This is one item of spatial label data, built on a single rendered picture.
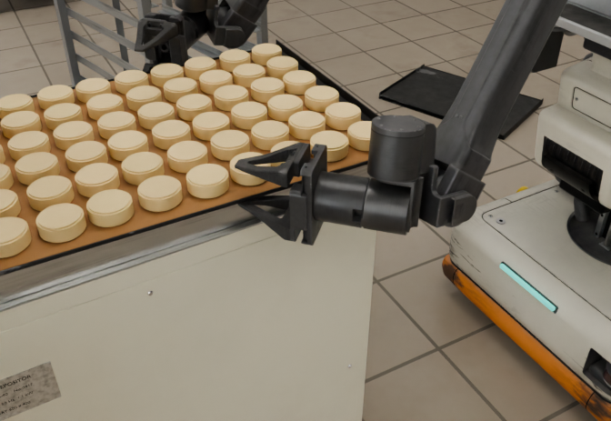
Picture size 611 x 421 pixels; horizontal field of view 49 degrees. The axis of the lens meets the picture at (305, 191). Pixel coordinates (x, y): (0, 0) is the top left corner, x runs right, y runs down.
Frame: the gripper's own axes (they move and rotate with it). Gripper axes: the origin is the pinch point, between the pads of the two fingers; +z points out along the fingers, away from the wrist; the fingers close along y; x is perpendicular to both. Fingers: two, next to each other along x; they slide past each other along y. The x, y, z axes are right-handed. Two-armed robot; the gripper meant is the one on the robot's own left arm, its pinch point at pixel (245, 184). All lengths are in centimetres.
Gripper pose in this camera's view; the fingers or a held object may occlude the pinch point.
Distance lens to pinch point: 78.3
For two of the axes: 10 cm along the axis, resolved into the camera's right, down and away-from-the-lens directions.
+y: 0.1, 8.2, 5.7
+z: -9.6, -1.5, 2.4
